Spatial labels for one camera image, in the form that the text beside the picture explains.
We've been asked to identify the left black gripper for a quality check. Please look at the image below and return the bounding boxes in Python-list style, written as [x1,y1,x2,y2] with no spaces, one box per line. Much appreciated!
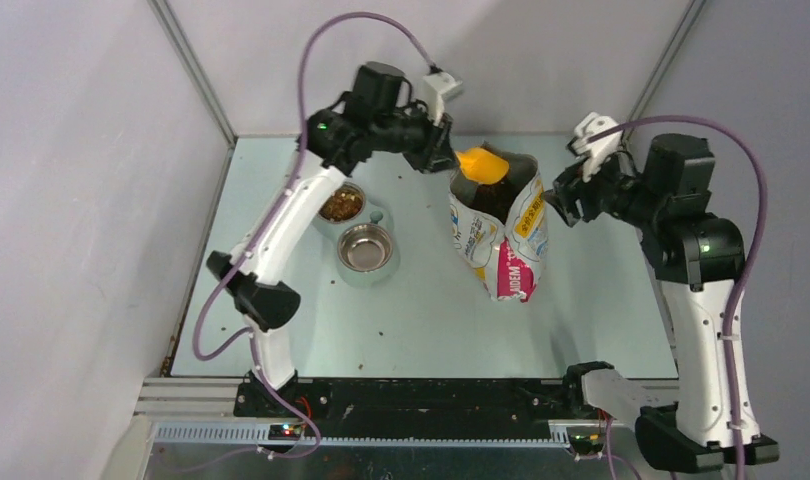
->
[369,97,458,174]

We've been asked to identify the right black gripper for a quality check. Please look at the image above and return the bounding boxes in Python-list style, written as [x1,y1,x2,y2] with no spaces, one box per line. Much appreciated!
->
[542,142,665,228]

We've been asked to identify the yellow plastic scoop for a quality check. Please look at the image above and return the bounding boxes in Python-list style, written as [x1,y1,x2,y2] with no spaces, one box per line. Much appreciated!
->
[456,147,510,185]

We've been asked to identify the pet food bag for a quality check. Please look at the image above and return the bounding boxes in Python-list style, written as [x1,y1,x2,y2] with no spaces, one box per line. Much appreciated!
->
[449,142,548,303]

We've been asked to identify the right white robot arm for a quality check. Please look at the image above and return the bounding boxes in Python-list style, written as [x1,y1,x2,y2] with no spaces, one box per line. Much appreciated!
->
[543,133,780,474]

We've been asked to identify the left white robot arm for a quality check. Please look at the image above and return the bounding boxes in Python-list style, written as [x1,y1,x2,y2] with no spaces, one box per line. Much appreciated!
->
[206,61,463,417]

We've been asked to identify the brown kibble in bag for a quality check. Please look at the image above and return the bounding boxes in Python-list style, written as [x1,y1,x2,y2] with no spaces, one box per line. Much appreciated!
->
[470,179,521,224]

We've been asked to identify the far steel bowl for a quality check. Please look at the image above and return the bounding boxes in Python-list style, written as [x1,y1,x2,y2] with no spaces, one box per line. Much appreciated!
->
[318,182,368,225]

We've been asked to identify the steel bowl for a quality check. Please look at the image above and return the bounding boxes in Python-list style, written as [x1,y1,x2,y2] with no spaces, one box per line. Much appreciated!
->
[336,223,394,273]
[318,182,368,225]

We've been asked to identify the kibble in far bowl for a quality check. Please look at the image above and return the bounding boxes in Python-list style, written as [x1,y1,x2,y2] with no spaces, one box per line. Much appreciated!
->
[320,187,365,223]

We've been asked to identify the mint double bowl stand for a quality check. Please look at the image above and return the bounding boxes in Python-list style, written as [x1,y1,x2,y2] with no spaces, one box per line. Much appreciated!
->
[312,181,400,288]

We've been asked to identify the near steel bowl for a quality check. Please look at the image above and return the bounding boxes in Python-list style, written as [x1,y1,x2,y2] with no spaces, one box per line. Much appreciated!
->
[336,223,394,273]

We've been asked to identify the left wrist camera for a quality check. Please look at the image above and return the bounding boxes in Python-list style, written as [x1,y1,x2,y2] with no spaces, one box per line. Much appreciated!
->
[417,69,463,126]

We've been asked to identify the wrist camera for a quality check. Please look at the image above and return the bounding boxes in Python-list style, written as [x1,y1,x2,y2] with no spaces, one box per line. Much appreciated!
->
[417,69,463,126]
[567,112,621,183]

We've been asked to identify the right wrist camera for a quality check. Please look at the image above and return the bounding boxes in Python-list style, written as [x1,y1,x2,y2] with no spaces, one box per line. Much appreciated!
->
[567,112,621,183]

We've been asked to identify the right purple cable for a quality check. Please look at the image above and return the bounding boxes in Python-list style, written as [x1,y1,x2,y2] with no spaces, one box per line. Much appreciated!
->
[587,115,771,480]

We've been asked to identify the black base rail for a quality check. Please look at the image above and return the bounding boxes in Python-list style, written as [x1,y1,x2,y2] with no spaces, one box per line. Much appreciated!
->
[233,376,606,441]

